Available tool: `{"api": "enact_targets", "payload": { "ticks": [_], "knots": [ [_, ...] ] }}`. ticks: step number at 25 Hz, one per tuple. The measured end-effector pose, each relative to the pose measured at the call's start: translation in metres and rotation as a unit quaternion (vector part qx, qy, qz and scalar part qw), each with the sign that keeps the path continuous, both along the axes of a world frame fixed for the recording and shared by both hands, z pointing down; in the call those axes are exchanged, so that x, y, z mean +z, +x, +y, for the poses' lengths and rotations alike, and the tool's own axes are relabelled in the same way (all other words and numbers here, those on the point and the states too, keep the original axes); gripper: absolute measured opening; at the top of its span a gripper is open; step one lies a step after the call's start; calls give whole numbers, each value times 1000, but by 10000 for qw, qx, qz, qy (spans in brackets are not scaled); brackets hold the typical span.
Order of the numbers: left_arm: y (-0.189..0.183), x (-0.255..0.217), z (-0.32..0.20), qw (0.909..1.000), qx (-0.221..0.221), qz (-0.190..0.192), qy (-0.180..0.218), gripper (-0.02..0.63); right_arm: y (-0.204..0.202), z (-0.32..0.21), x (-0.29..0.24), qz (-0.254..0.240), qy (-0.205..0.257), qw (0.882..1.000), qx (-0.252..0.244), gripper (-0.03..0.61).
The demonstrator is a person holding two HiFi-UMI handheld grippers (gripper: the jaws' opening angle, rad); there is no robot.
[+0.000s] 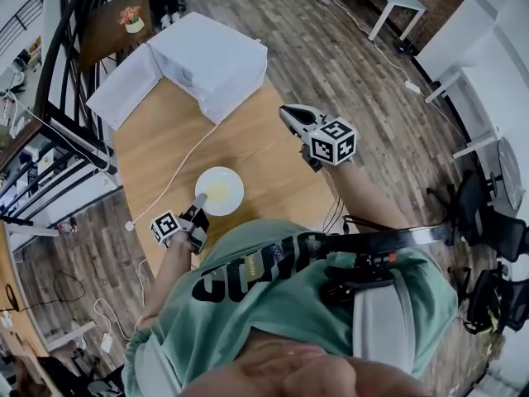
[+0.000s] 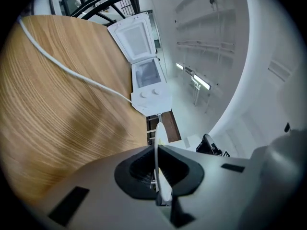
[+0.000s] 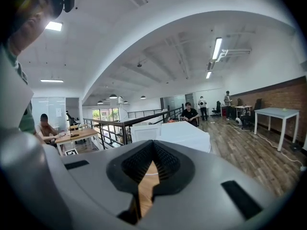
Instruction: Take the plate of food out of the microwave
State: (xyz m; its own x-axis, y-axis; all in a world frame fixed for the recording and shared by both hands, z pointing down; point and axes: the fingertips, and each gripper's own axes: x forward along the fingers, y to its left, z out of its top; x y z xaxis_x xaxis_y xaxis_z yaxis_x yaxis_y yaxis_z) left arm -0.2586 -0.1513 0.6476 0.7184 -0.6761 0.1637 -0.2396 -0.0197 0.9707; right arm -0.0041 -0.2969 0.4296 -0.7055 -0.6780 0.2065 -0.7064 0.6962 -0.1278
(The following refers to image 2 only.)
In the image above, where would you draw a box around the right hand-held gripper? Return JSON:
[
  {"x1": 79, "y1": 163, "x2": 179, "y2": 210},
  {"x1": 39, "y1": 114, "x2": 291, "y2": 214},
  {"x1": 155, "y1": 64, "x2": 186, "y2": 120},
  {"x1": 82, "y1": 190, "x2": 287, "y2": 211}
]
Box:
[{"x1": 196, "y1": 133, "x2": 231, "y2": 158}]

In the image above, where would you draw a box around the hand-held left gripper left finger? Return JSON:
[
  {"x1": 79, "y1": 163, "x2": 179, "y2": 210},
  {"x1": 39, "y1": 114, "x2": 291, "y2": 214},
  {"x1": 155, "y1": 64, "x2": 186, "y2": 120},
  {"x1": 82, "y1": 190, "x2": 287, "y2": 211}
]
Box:
[{"x1": 35, "y1": 145, "x2": 171, "y2": 230}]

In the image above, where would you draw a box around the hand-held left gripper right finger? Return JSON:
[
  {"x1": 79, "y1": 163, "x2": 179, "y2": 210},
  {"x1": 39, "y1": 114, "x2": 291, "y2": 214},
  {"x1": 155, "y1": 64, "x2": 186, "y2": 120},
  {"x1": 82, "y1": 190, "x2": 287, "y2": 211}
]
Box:
[{"x1": 158, "y1": 144, "x2": 263, "y2": 230}]

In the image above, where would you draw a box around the white plate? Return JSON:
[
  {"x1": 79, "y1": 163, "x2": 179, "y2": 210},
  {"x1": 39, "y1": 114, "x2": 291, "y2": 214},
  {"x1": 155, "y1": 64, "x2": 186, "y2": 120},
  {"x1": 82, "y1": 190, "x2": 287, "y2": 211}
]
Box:
[{"x1": 154, "y1": 122, "x2": 173, "y2": 201}]

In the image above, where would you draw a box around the white microwave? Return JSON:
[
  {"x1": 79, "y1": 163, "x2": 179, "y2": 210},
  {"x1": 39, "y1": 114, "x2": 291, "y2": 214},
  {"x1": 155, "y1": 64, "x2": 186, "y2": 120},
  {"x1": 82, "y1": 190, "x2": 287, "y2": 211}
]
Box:
[{"x1": 107, "y1": 11, "x2": 173, "y2": 117}]

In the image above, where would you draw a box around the long ceiling light strip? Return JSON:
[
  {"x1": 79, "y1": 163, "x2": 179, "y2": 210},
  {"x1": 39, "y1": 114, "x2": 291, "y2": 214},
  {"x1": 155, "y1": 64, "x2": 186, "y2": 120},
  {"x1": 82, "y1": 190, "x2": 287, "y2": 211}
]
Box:
[{"x1": 193, "y1": 74, "x2": 212, "y2": 90}]

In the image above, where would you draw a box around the light wooden table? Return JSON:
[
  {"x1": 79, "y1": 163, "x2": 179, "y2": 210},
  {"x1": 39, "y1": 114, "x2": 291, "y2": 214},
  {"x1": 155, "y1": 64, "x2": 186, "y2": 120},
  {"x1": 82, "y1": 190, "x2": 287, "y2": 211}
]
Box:
[{"x1": 0, "y1": 14, "x2": 148, "y2": 203}]

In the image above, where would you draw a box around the black metal railing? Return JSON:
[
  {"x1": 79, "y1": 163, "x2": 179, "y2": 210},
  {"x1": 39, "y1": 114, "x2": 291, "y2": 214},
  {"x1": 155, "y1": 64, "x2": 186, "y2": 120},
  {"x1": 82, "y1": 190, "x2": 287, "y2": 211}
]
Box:
[{"x1": 47, "y1": 0, "x2": 141, "y2": 27}]

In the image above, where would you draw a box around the white power cable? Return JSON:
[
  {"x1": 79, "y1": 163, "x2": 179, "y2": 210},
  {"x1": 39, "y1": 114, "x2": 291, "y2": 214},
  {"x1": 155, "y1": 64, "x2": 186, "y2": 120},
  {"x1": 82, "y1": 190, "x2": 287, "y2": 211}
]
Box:
[{"x1": 18, "y1": 17, "x2": 134, "y2": 105}]

